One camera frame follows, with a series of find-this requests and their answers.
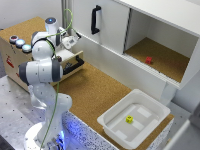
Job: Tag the white cabinet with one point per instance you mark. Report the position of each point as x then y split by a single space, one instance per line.
143 78

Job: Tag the wooden drawer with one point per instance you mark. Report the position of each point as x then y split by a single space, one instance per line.
71 60

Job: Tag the white sliding door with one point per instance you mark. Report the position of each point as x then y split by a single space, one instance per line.
111 23

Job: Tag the red button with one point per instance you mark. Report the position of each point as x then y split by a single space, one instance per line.
14 38

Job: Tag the yellow block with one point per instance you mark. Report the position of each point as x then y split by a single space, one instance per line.
129 119

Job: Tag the white plastic box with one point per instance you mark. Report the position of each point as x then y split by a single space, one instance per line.
115 128

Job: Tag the wooden drawer box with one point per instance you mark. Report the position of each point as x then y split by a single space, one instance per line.
23 28

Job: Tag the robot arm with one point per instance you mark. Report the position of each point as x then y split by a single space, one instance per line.
40 71

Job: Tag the pink block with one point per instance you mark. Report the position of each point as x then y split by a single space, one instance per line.
148 60

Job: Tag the blue button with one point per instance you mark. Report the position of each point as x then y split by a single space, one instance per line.
20 42

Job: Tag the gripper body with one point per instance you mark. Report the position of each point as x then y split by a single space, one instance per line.
70 42

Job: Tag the green button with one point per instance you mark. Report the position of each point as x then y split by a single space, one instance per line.
26 48

